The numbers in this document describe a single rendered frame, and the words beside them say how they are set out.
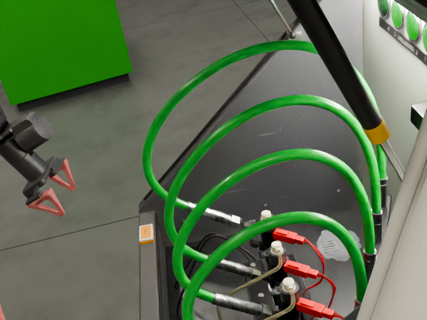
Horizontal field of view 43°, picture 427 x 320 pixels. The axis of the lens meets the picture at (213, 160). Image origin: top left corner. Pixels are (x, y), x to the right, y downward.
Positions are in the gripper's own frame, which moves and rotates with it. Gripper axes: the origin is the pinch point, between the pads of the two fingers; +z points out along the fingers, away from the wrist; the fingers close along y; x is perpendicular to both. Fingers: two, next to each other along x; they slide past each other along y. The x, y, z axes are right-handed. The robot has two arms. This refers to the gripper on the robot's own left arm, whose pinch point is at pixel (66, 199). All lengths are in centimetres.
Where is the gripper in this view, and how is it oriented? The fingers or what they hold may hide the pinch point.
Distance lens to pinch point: 131.9
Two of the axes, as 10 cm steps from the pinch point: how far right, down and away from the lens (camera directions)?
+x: -8.1, 4.6, 3.6
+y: 0.5, -5.6, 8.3
